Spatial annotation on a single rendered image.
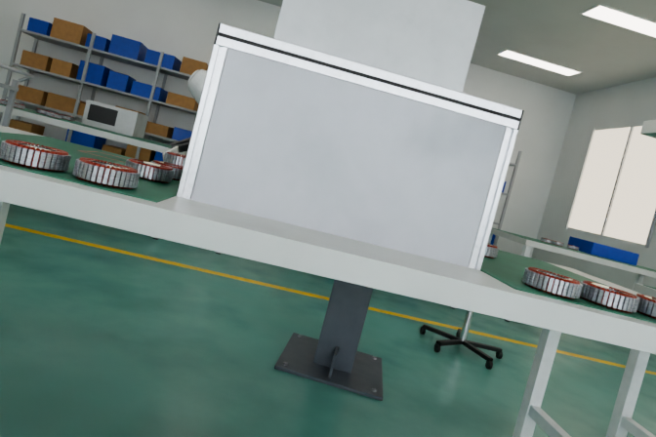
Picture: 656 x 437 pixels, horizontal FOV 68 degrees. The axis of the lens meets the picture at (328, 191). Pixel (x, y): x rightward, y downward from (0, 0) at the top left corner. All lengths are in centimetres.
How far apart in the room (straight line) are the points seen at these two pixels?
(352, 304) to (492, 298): 139
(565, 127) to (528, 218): 172
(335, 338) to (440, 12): 159
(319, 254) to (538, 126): 863
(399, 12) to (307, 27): 20
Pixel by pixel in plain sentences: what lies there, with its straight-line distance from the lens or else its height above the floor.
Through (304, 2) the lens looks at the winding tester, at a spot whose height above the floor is 121.
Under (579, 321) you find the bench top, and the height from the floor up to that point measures 73.
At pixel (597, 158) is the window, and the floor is 214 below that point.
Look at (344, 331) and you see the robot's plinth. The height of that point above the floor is 20.
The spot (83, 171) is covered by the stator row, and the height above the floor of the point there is 77.
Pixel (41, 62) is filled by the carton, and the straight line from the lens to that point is 850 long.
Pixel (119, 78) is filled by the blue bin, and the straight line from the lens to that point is 807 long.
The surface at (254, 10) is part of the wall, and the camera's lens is 854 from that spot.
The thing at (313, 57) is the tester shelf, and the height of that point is 110.
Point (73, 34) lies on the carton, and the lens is 841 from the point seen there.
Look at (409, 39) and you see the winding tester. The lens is 113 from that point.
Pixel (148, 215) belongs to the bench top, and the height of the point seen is 73.
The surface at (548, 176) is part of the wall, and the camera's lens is 945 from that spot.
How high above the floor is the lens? 87
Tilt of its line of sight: 2 degrees down
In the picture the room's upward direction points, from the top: 15 degrees clockwise
